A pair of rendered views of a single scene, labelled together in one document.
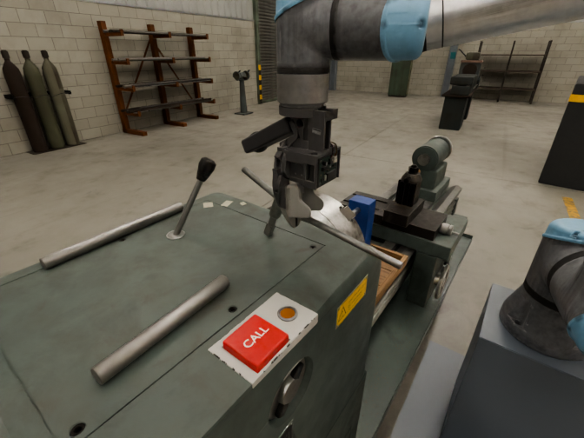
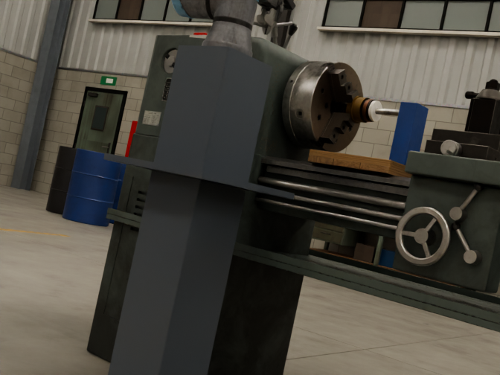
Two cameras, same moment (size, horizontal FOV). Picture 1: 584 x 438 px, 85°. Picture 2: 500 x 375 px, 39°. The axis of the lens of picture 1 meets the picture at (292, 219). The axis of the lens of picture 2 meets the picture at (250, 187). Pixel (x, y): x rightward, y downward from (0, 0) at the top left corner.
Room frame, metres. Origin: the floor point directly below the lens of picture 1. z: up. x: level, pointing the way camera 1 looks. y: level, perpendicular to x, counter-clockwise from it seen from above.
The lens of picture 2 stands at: (0.75, -2.52, 0.71)
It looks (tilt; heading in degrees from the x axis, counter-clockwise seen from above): 1 degrees up; 94
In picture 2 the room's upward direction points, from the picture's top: 12 degrees clockwise
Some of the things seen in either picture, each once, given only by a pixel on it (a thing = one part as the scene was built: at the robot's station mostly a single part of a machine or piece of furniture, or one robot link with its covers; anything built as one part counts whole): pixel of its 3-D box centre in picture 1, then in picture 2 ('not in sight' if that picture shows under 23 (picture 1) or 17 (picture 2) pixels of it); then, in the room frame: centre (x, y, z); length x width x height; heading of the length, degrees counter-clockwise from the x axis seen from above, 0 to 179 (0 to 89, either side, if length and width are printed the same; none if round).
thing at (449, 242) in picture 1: (396, 220); (496, 183); (1.29, -0.48, 0.89); 0.53 x 0.30 x 0.06; 53
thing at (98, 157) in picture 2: not in sight; (92, 187); (-1.80, 6.12, 0.44); 0.59 x 0.59 x 0.88
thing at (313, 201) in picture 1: (308, 202); (268, 20); (0.51, -0.03, 1.35); 0.06 x 0.03 x 0.09; 53
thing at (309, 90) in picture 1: (303, 89); not in sight; (0.50, -0.02, 1.53); 0.08 x 0.08 x 0.05
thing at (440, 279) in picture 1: (434, 266); (449, 231); (1.15, -0.63, 0.73); 0.27 x 0.12 x 0.27; 143
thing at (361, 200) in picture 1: (359, 226); (407, 139); (1.05, -0.26, 1.00); 0.08 x 0.06 x 0.23; 53
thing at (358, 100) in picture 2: not in sight; (361, 109); (0.89, -0.14, 1.08); 0.09 x 0.09 x 0.09; 53
